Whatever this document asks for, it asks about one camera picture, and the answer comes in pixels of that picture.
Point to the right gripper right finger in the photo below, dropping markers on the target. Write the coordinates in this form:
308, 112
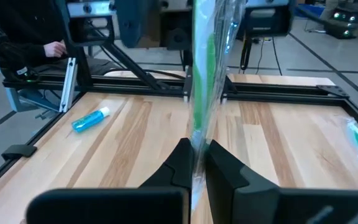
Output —
259, 203

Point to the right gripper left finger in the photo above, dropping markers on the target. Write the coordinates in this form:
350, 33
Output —
110, 205

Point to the blue mouthwash bottle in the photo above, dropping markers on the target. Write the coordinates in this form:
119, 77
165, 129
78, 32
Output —
90, 119

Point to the black table clamp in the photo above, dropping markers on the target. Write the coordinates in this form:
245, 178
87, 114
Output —
19, 151

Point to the silver aluminium extrusion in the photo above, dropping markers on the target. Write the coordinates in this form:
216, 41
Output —
68, 84

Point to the person's hand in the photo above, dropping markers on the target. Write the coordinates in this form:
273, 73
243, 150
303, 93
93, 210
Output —
54, 49

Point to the person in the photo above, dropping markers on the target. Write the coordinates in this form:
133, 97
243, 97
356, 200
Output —
20, 34

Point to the computer tower with LEDs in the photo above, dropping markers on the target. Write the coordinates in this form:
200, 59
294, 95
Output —
342, 21

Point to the black aluminium table frame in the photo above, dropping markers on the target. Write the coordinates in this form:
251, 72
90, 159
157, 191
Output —
275, 91

